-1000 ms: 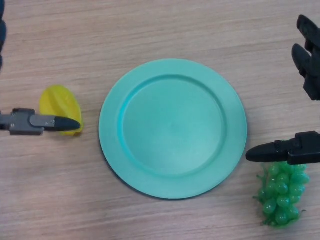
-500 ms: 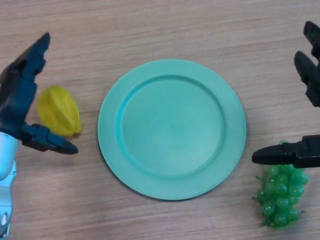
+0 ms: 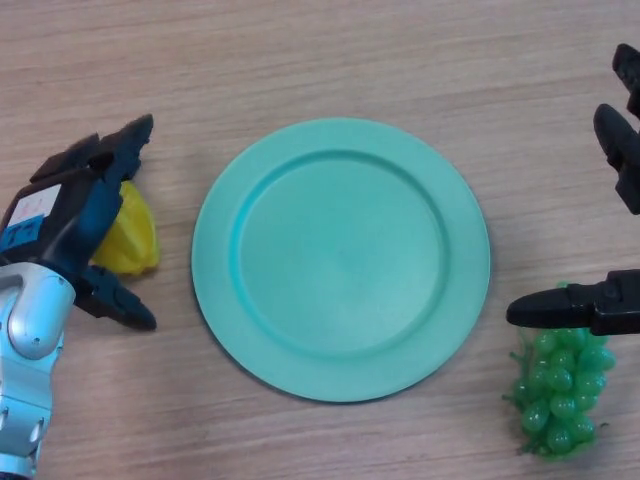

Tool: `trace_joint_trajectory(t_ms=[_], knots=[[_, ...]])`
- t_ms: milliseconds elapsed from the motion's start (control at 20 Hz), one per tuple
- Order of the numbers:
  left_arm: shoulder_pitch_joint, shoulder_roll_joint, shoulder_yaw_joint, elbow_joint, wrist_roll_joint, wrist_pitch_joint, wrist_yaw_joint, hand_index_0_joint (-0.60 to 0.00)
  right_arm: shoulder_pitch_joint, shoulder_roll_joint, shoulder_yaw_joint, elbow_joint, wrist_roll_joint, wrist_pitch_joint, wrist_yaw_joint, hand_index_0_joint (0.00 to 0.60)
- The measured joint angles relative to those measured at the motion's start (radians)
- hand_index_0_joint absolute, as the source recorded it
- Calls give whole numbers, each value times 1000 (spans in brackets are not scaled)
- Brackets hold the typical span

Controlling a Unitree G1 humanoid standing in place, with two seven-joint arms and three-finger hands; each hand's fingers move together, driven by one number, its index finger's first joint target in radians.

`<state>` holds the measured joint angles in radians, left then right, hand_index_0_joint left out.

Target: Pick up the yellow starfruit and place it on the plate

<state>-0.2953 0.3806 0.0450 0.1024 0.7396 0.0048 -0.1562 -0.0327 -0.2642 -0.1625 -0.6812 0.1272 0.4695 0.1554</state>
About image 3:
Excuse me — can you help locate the green grape bunch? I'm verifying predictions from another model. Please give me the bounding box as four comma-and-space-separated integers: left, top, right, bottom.
502, 281, 617, 457

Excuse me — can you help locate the green round plate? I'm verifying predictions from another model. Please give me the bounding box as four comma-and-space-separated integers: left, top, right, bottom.
191, 117, 490, 404

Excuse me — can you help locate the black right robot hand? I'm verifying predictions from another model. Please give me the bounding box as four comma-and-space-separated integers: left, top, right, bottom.
506, 43, 640, 337

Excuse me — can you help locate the yellow starfruit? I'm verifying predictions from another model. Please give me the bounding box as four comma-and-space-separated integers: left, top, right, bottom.
89, 180, 162, 277

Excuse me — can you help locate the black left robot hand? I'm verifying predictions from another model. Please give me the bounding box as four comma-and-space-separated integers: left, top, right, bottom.
0, 113, 158, 331

